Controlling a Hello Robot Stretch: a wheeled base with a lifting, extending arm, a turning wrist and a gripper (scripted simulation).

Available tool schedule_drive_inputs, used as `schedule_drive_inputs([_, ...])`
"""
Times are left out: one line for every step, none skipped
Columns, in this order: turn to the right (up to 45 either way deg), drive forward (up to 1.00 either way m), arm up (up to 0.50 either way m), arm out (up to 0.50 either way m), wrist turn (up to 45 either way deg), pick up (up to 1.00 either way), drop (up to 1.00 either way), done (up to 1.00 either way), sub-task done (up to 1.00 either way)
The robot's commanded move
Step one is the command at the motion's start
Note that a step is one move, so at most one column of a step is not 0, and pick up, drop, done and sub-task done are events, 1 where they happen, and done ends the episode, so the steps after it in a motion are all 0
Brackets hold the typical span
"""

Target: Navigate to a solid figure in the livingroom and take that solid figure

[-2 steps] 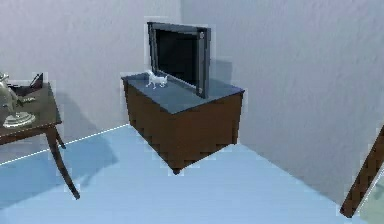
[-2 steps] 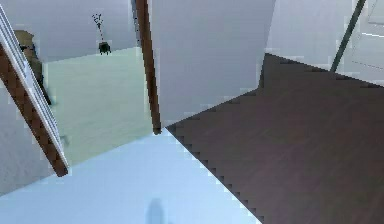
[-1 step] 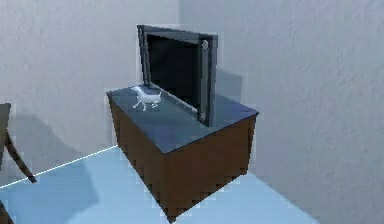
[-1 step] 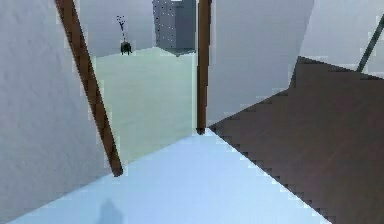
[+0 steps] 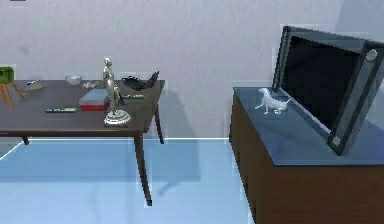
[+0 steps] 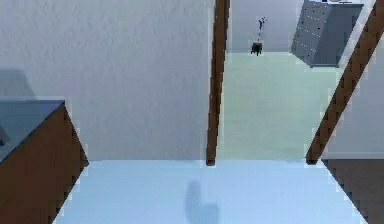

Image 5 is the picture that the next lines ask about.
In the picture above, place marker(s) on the small white figurine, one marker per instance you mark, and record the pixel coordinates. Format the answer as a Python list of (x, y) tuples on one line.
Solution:
[(90, 84)]

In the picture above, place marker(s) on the red and grey box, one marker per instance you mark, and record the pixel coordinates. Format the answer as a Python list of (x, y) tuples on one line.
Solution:
[(94, 100)]

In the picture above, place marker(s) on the golden human statue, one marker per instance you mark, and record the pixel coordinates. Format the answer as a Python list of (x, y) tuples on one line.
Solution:
[(110, 87)]

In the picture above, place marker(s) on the pale glass bowl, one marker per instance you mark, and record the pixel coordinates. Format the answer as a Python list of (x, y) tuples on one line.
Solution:
[(73, 79)]

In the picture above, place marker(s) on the dark brown wooden table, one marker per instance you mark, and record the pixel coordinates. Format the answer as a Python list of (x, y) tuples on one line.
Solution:
[(30, 118)]

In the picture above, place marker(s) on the grey flat dish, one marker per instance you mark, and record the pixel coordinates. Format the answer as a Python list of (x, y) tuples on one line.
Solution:
[(34, 87)]

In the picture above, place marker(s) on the white dog figurine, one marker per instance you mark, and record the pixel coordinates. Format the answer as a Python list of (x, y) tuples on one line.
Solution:
[(270, 102)]

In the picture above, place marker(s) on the brown cabinet with grey top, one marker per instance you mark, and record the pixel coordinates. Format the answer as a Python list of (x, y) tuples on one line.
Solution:
[(300, 160)]

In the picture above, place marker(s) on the black television set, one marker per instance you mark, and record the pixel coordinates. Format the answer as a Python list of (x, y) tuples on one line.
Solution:
[(320, 83)]

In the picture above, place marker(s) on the black remote control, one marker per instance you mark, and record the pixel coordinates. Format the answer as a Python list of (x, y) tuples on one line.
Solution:
[(61, 109)]

